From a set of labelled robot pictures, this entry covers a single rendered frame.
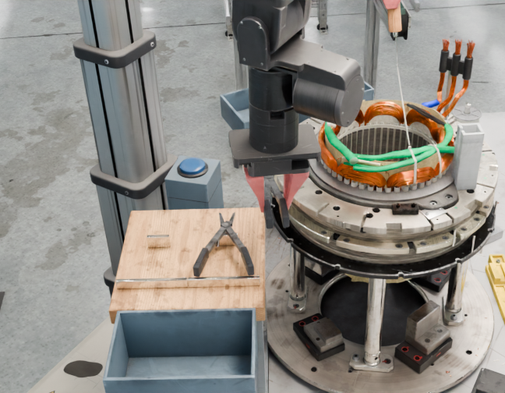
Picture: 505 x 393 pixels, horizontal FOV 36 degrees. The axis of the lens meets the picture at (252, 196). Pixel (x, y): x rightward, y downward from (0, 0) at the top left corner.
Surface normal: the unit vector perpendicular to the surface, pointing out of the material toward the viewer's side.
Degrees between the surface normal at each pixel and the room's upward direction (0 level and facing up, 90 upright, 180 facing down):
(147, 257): 0
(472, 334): 0
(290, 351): 0
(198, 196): 90
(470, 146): 90
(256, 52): 93
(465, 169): 90
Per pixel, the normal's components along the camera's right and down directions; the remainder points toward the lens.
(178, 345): -0.01, 0.59
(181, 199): -0.27, 0.58
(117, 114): -0.54, 0.52
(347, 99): 0.84, 0.31
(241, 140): -0.02, -0.80
